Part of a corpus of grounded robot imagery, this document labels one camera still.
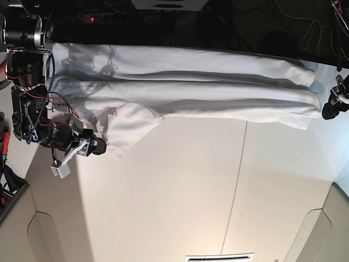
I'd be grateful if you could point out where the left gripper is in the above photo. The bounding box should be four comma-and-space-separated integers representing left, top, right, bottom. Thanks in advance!
322, 75, 348, 120

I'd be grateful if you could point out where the orange handled tool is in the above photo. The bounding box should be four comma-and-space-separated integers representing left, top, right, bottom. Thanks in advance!
2, 127, 10, 167

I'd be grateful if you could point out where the white t-shirt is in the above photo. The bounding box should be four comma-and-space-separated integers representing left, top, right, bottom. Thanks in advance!
52, 43, 322, 157

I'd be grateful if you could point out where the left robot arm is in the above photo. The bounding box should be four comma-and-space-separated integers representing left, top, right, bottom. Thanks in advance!
322, 1, 348, 120

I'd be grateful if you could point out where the black tool tray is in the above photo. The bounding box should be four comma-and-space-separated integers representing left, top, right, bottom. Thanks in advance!
1, 165, 29, 223

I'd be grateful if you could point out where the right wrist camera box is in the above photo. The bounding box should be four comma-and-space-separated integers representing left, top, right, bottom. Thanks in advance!
50, 138, 95, 180

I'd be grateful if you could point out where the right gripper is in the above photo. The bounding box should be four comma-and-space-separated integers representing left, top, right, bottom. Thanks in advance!
46, 125, 107, 156

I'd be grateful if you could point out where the black power strip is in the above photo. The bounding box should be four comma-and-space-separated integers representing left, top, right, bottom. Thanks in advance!
77, 12, 161, 23

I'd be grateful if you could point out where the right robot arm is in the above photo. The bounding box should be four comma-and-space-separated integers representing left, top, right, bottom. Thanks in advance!
1, 1, 106, 156

